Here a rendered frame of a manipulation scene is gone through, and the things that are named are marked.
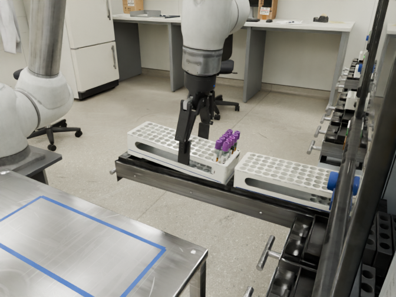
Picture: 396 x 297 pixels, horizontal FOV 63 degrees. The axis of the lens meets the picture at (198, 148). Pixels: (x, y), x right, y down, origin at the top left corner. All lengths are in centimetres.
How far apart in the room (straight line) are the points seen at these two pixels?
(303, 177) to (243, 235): 116
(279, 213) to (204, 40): 41
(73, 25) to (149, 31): 147
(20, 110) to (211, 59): 70
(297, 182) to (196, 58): 35
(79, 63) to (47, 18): 289
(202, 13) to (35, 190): 55
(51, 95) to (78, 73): 281
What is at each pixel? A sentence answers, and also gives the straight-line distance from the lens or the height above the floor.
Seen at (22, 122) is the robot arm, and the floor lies 85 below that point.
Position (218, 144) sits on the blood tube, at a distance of 76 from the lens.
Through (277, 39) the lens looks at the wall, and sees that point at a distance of 433.
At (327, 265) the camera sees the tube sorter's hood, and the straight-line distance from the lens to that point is 37.
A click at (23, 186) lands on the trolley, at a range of 88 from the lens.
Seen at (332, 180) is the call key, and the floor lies 99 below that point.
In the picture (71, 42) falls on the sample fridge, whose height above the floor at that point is 69.
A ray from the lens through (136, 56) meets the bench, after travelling 516.
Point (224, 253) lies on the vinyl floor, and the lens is 177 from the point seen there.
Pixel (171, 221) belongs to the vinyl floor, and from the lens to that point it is 196.
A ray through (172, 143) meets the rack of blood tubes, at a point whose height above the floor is 87.
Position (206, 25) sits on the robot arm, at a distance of 69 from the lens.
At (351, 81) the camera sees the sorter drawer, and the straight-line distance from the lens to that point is 192.
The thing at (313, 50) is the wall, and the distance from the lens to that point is 426.
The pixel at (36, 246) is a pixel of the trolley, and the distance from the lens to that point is 69.
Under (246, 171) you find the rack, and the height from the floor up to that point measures 87.
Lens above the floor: 125
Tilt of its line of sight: 27 degrees down
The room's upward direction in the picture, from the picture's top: straight up
